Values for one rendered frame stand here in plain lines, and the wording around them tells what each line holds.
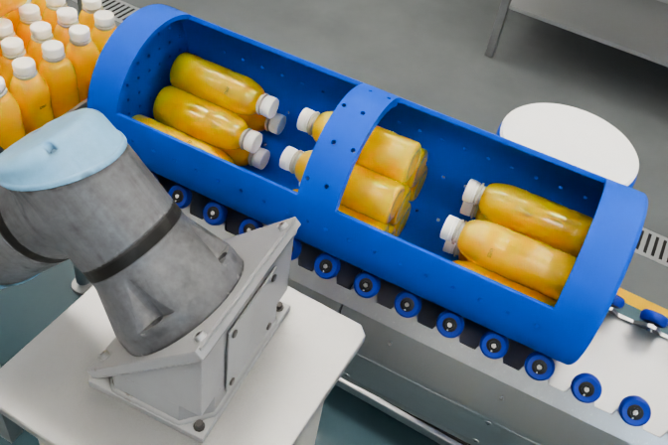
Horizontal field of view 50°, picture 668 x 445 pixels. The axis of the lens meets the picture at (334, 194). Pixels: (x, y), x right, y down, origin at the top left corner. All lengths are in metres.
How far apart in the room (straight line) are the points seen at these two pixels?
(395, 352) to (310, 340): 0.38
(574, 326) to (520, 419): 0.26
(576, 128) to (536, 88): 2.12
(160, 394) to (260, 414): 0.12
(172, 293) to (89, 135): 0.17
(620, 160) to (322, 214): 0.67
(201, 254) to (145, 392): 0.17
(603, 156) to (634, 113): 2.25
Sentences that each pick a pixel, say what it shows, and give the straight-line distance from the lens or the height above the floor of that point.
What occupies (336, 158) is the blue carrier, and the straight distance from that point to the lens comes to 1.07.
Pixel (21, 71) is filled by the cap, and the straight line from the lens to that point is 1.42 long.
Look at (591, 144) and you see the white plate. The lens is 1.54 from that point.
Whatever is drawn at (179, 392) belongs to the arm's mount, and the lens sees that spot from 0.77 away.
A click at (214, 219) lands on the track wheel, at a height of 0.96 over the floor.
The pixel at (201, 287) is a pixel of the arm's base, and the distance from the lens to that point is 0.72.
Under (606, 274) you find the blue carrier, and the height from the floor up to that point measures 1.19.
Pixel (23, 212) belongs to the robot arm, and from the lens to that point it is 0.74.
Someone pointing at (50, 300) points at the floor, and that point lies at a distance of 2.44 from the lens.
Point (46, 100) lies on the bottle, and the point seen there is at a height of 1.03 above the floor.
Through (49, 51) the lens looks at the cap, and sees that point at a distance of 1.46.
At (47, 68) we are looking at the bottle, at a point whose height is 1.07.
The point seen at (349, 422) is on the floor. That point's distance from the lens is 2.18.
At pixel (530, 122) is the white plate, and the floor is 1.04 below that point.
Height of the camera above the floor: 1.88
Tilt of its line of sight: 43 degrees down
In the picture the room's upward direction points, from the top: 10 degrees clockwise
